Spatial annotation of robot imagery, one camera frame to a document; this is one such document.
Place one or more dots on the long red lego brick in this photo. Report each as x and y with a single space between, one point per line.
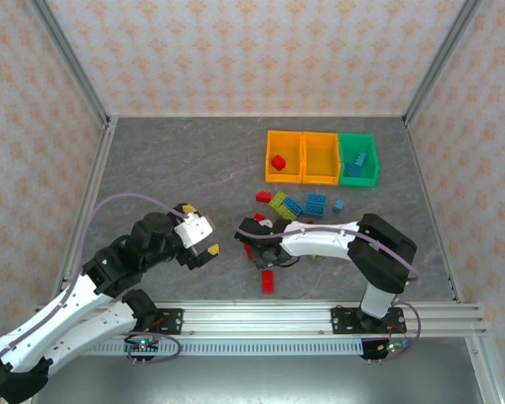
268 282

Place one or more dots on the small blue lego brick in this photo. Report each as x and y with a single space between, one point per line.
338 205

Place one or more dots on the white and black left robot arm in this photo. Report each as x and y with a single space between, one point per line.
46 324

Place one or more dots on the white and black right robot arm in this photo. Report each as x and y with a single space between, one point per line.
320 242

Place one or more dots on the small red lego cube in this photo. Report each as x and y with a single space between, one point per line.
278 162

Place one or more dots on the orange plastic bin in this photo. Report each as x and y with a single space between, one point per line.
287 143
320 155

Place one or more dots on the small circuit board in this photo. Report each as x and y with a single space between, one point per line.
391 347
142 344

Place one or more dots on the green plastic bin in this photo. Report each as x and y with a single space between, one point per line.
359 181

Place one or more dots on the grey metal panel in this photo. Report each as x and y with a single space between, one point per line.
256 379

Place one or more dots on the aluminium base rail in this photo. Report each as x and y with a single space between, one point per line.
256 315

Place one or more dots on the aluminium table edge rail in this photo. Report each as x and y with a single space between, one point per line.
256 115
432 210
88 202

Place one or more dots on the aluminium frame post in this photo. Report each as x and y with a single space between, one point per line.
486 370
445 54
69 54

